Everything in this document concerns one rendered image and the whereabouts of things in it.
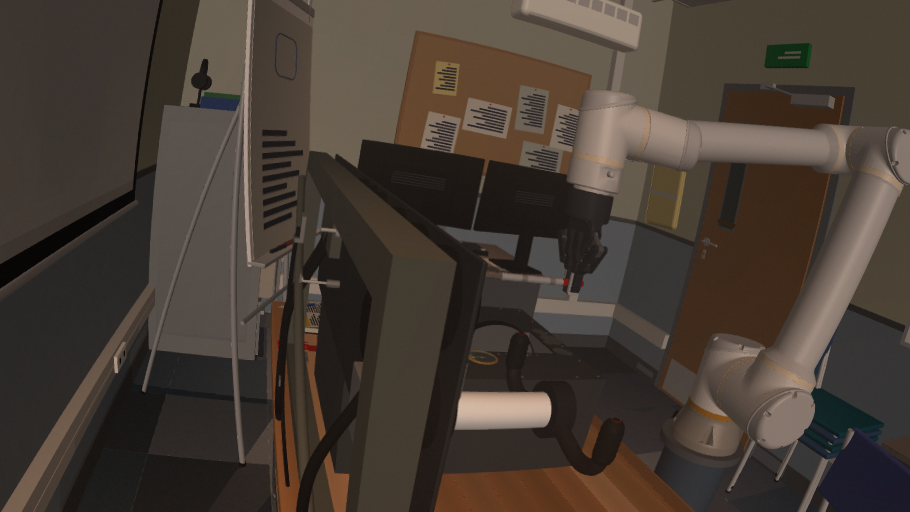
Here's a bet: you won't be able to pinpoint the grey projection screen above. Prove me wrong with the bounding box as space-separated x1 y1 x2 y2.
0 0 166 289

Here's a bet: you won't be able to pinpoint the stack of green chairs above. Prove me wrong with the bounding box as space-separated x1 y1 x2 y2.
725 339 887 493

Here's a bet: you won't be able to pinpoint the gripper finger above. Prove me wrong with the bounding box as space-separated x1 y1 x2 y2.
577 233 611 295
557 225 581 294

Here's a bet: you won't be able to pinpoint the green exit sign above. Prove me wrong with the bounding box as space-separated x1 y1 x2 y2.
764 43 814 70

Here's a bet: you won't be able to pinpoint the white ceiling light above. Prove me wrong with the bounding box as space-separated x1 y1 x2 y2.
509 0 645 94

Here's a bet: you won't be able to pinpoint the yellow wall document holder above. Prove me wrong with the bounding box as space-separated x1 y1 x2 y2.
642 164 688 231

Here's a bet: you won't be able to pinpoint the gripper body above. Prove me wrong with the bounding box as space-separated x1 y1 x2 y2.
565 186 615 237

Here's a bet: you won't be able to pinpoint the grey desk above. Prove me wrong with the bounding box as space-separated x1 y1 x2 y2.
483 241 621 340

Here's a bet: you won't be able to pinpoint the dark cockpit trainer body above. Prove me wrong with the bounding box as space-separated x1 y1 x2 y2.
273 151 492 512

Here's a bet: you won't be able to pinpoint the white cabinet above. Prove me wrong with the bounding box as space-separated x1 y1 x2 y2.
147 105 262 361

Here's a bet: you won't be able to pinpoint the black headset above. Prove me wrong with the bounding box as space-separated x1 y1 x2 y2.
189 58 213 109

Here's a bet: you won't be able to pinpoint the blue chair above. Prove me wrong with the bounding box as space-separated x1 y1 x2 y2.
816 426 910 512

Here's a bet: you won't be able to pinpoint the cork notice board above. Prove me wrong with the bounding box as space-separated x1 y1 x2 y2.
393 30 594 177

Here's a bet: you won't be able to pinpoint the silver pin with red grip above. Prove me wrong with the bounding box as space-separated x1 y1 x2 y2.
490 270 581 294

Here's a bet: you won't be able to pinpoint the black cable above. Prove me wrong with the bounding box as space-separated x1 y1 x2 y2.
294 387 365 512

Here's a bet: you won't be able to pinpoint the blue and green books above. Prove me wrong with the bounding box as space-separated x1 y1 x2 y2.
198 91 243 112

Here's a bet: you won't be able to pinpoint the beige wall trunking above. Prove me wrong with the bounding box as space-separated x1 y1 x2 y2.
0 284 158 512

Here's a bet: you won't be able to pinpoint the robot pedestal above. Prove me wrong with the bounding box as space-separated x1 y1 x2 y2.
653 446 742 512

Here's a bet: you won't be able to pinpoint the black monitor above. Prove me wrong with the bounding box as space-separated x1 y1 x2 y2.
474 159 579 270
356 139 487 231

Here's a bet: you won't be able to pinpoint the brown door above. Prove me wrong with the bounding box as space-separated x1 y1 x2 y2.
655 83 856 408

